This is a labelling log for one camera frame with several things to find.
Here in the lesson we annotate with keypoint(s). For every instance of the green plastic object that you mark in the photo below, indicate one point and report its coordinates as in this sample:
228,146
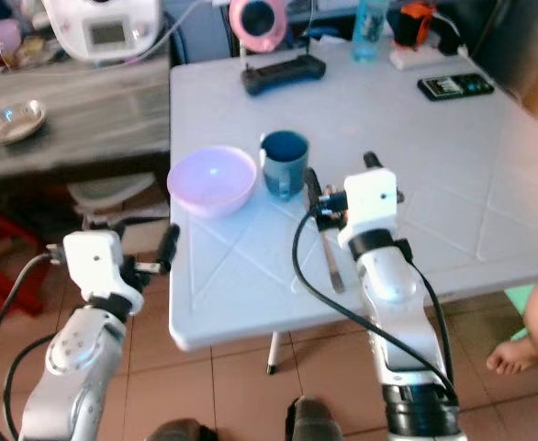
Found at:
517,299

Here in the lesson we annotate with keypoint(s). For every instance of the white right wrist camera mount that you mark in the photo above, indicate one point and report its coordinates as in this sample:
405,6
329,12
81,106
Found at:
368,202

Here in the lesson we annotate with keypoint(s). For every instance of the pink plastic bowl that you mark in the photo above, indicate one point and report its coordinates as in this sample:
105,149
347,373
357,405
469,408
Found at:
211,179

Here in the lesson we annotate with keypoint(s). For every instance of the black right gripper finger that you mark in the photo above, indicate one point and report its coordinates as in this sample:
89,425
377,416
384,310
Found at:
314,188
373,161

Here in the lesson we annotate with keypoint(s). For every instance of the black flat device with display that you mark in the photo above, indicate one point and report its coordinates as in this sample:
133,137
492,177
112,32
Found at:
455,86

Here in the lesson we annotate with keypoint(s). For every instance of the person's bare foot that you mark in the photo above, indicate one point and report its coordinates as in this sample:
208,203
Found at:
531,335

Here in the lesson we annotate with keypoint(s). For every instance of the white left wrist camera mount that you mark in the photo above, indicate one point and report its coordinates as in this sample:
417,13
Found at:
93,259

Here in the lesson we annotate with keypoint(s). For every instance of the red plastic stool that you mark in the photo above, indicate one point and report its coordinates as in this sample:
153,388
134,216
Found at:
3,276

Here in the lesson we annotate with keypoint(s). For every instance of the black and orange device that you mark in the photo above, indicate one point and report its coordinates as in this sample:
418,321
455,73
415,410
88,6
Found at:
423,25

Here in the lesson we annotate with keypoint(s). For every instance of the pink round gadget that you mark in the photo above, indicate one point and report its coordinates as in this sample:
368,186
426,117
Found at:
258,25

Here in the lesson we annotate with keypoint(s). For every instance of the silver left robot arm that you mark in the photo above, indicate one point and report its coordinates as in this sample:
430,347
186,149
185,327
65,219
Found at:
72,377

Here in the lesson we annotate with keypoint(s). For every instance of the blue water bottle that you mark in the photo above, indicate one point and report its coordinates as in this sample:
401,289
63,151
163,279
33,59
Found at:
370,32

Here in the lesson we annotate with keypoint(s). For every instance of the white table leg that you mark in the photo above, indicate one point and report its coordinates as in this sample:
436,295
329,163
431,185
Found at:
274,354

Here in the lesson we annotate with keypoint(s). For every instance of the white kitchen appliance with screen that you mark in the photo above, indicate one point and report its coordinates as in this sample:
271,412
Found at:
104,32

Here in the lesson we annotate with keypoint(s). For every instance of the metal spoon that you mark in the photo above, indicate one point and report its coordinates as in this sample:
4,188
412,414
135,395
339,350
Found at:
331,262

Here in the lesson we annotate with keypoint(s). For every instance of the white power strip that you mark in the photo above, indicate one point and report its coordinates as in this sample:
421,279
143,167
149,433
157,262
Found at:
416,59

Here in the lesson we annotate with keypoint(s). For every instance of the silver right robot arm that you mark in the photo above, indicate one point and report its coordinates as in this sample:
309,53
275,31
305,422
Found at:
397,303

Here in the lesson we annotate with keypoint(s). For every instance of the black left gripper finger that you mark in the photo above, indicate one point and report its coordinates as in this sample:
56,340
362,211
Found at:
169,246

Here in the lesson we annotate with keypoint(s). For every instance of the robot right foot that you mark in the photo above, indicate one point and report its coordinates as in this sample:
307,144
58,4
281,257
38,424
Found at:
317,421

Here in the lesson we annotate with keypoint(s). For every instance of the blue mug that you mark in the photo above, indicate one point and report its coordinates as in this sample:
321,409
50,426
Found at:
285,161

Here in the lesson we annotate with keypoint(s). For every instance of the small steel bowl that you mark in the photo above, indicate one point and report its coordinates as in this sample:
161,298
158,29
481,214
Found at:
12,124

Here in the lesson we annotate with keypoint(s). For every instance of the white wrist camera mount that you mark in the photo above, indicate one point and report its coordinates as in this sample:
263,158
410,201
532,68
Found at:
368,202
93,259

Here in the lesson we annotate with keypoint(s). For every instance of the black handheld controller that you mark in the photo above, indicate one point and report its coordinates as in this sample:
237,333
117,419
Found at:
284,75

